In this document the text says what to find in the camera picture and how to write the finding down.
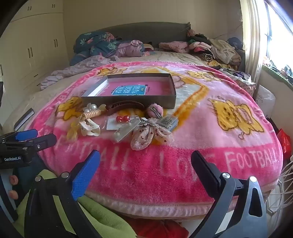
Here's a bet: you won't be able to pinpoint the person's left hand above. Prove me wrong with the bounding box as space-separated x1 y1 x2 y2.
9 175 19 200

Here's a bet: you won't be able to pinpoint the folded pink sweater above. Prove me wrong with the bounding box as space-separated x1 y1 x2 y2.
159 41 190 54

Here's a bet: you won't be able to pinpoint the white plastic bag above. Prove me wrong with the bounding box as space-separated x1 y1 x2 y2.
254 85 276 117

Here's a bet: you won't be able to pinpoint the pink cartoon printed blanket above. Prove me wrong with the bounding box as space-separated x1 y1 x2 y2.
24 61 284 218

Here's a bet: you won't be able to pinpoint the cream wardrobe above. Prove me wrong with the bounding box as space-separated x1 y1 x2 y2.
0 0 69 110

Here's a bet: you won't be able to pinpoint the lavender crumpled sheet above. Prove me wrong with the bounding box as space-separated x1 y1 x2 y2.
41 55 119 91

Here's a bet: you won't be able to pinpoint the brown banana hair clip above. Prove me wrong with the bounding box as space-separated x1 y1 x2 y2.
105 101 145 116

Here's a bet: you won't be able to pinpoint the white claw hair clip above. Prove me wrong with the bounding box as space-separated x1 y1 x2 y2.
79 119 101 138

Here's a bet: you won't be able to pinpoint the grey bed headboard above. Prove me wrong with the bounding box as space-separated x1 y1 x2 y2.
92 22 191 49

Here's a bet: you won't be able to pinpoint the yellow spiral hair tie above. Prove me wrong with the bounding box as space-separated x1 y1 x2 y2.
66 116 86 141

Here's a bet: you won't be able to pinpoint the black notebook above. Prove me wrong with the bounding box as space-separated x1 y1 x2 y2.
14 109 35 131

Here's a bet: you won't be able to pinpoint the pile of mixed clothes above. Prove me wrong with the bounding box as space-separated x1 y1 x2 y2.
186 29 243 69

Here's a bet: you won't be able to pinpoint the pearl flower hair clip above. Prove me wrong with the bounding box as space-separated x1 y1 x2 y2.
86 103 107 114

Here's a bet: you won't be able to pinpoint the red cloth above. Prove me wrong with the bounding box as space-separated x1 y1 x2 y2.
128 218 190 238

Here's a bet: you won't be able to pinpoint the white wire basket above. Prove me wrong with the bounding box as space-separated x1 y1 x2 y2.
266 156 293 238

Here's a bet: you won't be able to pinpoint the pack of silver hair clips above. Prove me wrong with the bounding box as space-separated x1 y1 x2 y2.
158 114 178 132

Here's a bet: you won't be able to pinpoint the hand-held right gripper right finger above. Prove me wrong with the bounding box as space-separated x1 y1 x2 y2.
190 150 268 238

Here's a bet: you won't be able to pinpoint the red box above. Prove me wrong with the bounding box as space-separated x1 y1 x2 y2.
276 128 292 156

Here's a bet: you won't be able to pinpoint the window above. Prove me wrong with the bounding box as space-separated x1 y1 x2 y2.
263 0 293 69

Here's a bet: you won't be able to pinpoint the beige bed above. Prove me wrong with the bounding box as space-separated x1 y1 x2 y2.
2 49 252 138

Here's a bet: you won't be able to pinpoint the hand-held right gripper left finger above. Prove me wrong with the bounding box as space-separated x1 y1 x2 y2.
24 150 104 238

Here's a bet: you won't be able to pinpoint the pearl earrings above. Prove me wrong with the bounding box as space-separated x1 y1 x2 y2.
114 117 140 143

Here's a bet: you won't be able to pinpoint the lavender jacket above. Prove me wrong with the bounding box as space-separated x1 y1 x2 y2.
114 40 146 57

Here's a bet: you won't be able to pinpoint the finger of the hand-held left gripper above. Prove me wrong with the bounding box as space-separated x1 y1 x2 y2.
27 134 57 152
0 129 38 147

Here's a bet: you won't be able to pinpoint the pink fluffy hair clip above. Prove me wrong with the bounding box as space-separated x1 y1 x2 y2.
146 103 164 118

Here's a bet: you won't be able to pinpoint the dark floral quilt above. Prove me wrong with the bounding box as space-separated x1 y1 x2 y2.
70 32 122 66

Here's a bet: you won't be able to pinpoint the heap of dark clothes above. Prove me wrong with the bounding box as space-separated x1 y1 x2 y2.
220 66 257 96

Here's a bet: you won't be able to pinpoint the shallow grey cardboard box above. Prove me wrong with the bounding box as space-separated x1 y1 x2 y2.
81 73 177 108

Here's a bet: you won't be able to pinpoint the colourful patterned cloth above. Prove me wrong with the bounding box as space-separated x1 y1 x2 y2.
142 44 157 56

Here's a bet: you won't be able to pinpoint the beige spiral hair tie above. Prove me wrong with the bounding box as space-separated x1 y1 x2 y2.
82 109 102 120

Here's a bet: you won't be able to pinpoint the red earrings on card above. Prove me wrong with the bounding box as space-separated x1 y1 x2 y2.
104 115 131 131

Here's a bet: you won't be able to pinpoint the pink polka dot hair bow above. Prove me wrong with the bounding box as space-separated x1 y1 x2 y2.
130 118 174 151

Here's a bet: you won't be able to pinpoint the lime green cloth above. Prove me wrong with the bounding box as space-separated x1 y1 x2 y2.
17 170 138 238

